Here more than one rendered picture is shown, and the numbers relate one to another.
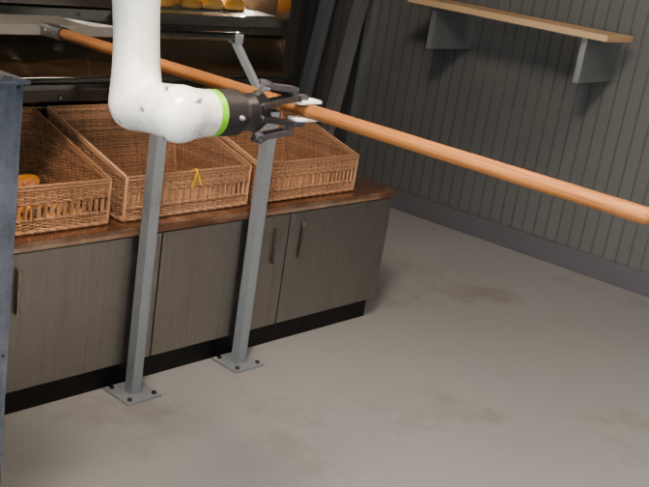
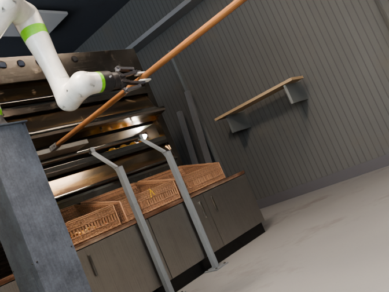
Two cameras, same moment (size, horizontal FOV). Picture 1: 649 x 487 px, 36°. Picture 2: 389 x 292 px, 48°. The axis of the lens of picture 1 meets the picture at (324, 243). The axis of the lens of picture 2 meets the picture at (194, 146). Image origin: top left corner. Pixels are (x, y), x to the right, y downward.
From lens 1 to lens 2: 0.96 m
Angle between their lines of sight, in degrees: 22
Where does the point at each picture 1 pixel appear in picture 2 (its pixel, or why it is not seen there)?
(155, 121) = (72, 88)
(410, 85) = (239, 156)
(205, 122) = (92, 79)
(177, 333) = (179, 263)
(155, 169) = (127, 189)
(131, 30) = (50, 68)
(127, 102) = (62, 94)
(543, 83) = (285, 118)
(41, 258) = (96, 246)
